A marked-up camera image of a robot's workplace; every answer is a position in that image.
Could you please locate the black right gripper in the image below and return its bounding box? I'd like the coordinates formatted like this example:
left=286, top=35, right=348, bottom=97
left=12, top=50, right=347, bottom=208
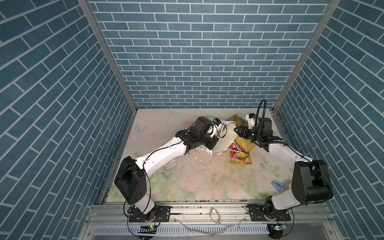
left=234, top=125, right=262, bottom=142

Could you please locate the white printed paper bag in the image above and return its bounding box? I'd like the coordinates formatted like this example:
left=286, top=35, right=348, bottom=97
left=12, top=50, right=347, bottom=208
left=196, top=119, right=238, bottom=157

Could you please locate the yellow chips bag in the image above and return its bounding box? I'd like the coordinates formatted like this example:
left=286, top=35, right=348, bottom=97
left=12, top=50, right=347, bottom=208
left=229, top=115, right=256, bottom=152

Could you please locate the orange Fox's fruits candy bag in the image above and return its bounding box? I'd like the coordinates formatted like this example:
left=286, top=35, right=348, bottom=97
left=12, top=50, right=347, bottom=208
left=229, top=143, right=252, bottom=165

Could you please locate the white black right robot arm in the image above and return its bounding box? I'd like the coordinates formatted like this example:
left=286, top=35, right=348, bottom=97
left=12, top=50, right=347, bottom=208
left=235, top=114, right=333, bottom=221

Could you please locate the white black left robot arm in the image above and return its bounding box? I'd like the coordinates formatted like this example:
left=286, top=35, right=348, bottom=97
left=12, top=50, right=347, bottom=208
left=114, top=117, right=222, bottom=220

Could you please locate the black corrugated cable hose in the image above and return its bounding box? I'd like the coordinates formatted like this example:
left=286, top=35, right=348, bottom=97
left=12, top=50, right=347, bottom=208
left=255, top=99, right=289, bottom=148

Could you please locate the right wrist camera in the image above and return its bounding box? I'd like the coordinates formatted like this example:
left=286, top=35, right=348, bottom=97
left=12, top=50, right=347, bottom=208
left=246, top=113, right=259, bottom=130

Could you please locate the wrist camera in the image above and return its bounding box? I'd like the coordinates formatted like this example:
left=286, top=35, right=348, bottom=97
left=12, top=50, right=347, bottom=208
left=246, top=113, right=259, bottom=130
left=211, top=118, right=225, bottom=138

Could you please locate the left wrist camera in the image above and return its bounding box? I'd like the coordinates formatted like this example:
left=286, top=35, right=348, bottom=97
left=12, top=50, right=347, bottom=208
left=211, top=118, right=225, bottom=138

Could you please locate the rubber band on rail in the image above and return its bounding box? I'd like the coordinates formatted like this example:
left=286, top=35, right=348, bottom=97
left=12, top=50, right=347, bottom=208
left=209, top=208, right=222, bottom=224

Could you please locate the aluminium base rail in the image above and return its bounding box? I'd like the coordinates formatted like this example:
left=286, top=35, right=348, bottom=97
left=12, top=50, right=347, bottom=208
left=86, top=201, right=335, bottom=226

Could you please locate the white cable duct strip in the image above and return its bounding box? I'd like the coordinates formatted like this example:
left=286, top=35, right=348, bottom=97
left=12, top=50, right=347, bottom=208
left=93, top=224, right=270, bottom=237

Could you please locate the aluminium right corner post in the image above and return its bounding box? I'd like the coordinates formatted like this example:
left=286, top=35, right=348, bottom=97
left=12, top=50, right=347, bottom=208
left=272, top=0, right=341, bottom=115

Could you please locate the aluminium corner post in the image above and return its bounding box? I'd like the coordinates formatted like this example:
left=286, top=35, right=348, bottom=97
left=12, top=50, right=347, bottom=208
left=272, top=0, right=341, bottom=115
left=78, top=0, right=137, bottom=115

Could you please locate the aluminium left corner post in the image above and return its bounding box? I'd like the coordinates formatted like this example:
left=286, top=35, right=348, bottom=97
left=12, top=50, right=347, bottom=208
left=78, top=0, right=137, bottom=115

